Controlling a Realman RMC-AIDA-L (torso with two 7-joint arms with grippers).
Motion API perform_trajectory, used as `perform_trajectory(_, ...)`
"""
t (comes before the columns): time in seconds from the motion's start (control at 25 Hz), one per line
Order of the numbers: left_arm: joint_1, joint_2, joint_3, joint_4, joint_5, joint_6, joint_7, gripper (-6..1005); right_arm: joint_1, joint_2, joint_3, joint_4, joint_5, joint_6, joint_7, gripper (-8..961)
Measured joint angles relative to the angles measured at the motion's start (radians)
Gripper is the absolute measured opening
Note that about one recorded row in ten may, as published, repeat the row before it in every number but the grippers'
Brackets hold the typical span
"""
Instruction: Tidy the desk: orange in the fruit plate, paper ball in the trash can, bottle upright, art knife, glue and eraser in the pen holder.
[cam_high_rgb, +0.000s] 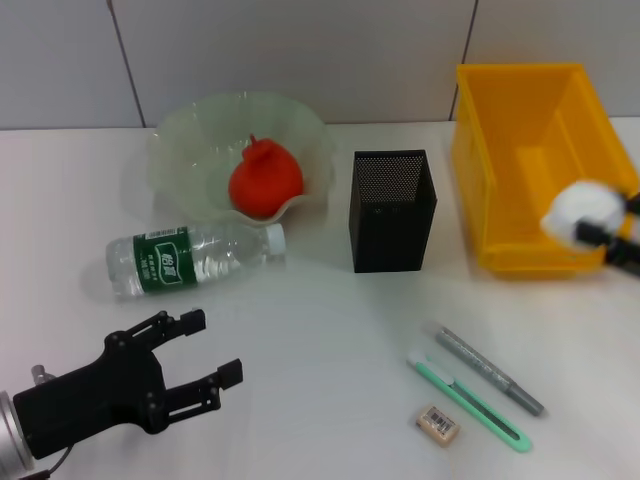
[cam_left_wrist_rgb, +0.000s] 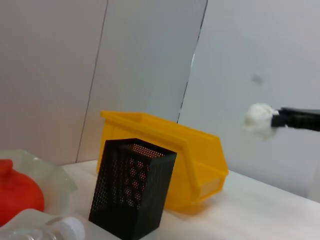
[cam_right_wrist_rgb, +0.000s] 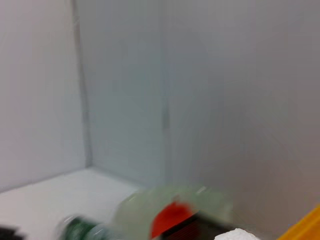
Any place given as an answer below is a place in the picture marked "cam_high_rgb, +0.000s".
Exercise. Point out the red toy fruit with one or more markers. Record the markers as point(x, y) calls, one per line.
point(265, 180)

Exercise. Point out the grey pen with clear cap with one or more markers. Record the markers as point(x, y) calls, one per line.
point(465, 350)

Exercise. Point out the translucent green wavy fruit bowl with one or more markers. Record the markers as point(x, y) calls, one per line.
point(200, 130)

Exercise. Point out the clear water bottle green label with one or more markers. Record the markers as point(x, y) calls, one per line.
point(165, 260)

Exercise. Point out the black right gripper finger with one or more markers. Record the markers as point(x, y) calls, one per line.
point(634, 202)
point(620, 252)

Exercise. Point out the white paper ball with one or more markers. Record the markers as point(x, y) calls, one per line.
point(580, 205)

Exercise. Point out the black mesh pen holder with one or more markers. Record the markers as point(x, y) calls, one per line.
point(390, 235)

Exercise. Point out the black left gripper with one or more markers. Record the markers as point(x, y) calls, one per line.
point(95, 400)

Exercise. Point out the yellow plastic storage bin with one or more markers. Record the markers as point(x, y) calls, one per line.
point(510, 125)

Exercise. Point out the mint green utility knife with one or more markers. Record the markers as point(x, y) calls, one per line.
point(480, 405)

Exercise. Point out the beige eraser with barcode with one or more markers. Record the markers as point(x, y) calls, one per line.
point(437, 424)

